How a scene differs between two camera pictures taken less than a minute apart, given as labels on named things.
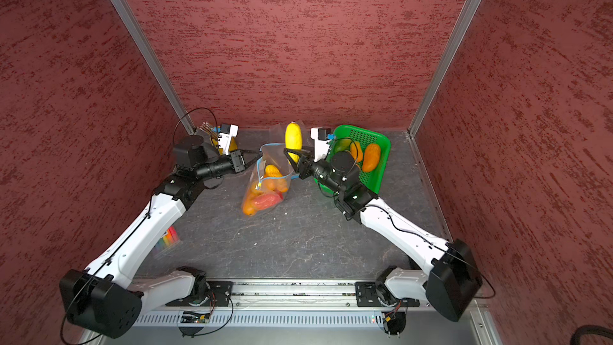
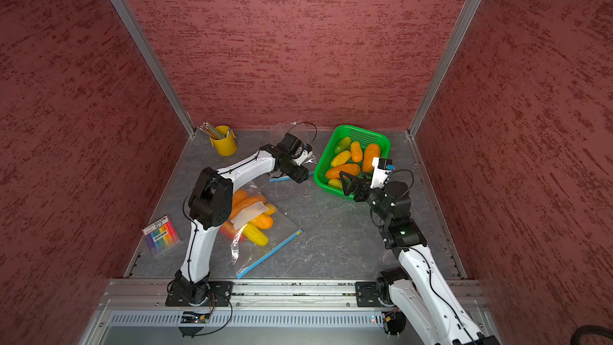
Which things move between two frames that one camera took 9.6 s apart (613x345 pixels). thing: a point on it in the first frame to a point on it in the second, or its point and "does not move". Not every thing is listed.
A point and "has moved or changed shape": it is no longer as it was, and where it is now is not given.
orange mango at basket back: [371, 157] does not move
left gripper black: [238, 160] to [299, 175]
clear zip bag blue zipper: [270, 181] has moved or changed shape
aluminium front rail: [276, 294] does not move
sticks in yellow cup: [207, 128] does not move
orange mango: [271, 171] to [263, 221]
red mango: [265, 200] to [228, 231]
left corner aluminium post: [138, 37] does not move
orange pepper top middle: [356, 151] does not move
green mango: [342, 144] does not move
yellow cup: [232, 145] does not move
